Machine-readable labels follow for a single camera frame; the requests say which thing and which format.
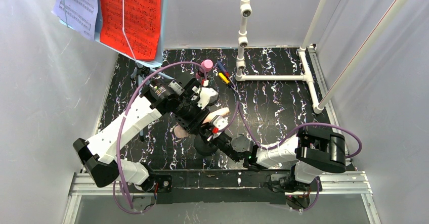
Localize black round microphone stand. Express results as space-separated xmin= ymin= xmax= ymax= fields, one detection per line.
xmin=194 ymin=135 xmax=218 ymax=156

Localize beige toy microphone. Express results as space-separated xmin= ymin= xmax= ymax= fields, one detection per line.
xmin=173 ymin=107 xmax=230 ymax=138

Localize pink toy microphone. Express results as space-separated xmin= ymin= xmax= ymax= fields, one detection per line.
xmin=196 ymin=59 xmax=213 ymax=79

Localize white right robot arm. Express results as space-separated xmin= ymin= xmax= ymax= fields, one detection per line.
xmin=194 ymin=123 xmax=346 ymax=193

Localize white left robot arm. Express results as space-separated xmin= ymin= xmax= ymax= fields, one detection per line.
xmin=73 ymin=78 xmax=219 ymax=188

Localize lavender sheet music page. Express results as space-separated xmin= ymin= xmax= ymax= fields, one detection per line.
xmin=52 ymin=0 xmax=98 ymax=40

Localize white diagonal pole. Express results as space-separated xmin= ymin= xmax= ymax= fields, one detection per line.
xmin=317 ymin=0 xmax=408 ymax=109

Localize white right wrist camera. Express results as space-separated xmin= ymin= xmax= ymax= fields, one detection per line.
xmin=210 ymin=115 xmax=229 ymax=133

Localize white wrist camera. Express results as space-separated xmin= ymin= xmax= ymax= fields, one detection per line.
xmin=210 ymin=115 xmax=229 ymax=133
xmin=197 ymin=79 xmax=219 ymax=109

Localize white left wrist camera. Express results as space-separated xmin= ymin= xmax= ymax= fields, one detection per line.
xmin=197 ymin=79 xmax=219 ymax=109

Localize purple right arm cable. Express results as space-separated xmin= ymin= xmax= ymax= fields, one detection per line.
xmin=225 ymin=100 xmax=363 ymax=212

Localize white PVC pipe frame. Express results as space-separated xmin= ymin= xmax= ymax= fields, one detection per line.
xmin=234 ymin=0 xmax=336 ymax=114

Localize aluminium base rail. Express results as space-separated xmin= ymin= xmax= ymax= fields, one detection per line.
xmin=68 ymin=47 xmax=381 ymax=223

